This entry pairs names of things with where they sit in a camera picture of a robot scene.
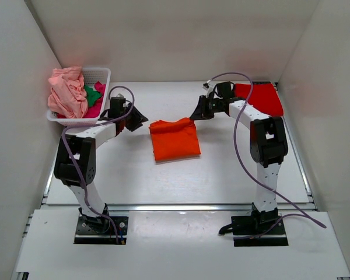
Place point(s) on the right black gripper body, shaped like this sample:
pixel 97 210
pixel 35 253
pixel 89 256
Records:
pixel 209 107

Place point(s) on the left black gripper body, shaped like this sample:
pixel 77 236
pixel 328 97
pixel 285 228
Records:
pixel 133 120

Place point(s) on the orange t shirt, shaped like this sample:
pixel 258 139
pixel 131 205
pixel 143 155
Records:
pixel 174 140

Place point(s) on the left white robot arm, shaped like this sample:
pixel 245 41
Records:
pixel 75 163

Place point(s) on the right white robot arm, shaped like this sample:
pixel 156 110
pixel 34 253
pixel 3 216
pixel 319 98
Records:
pixel 267 143

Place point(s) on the magenta t shirt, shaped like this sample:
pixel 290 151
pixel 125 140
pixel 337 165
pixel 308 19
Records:
pixel 95 110

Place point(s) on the green t shirt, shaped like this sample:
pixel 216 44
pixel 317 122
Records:
pixel 92 96

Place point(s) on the folded red t shirt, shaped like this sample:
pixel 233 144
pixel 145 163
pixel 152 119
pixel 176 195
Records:
pixel 265 99

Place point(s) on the pink t shirt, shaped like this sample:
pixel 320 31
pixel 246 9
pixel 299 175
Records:
pixel 68 96

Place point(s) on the white plastic basket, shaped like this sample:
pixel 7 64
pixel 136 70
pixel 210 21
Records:
pixel 91 76

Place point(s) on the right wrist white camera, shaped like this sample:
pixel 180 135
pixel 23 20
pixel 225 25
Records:
pixel 210 89

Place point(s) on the black bracket at wall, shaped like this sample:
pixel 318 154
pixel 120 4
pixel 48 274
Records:
pixel 261 82

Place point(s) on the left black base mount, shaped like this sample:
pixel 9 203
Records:
pixel 99 230

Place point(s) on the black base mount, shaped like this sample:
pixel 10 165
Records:
pixel 257 230
pixel 99 230

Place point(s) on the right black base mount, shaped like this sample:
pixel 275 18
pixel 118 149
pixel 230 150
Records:
pixel 257 230

